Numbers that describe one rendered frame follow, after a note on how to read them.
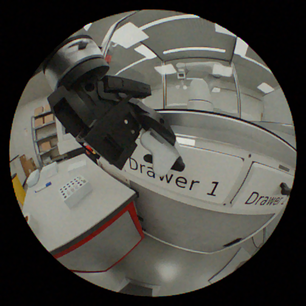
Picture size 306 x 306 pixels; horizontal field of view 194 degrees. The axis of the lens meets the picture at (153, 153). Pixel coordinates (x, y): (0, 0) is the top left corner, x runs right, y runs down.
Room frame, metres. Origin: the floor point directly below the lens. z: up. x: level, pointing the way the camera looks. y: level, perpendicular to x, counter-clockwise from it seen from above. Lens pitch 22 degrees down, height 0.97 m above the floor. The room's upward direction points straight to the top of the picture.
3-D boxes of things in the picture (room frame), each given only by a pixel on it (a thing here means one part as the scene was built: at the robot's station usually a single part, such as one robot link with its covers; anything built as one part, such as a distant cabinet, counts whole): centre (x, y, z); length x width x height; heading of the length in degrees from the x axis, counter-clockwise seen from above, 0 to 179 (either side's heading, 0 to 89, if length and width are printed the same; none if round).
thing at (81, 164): (0.31, 0.44, 0.77); 0.13 x 0.09 x 0.02; 135
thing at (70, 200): (0.13, 0.28, 0.78); 0.12 x 0.08 x 0.04; 162
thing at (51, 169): (0.18, 0.63, 0.79); 0.13 x 0.09 x 0.05; 143
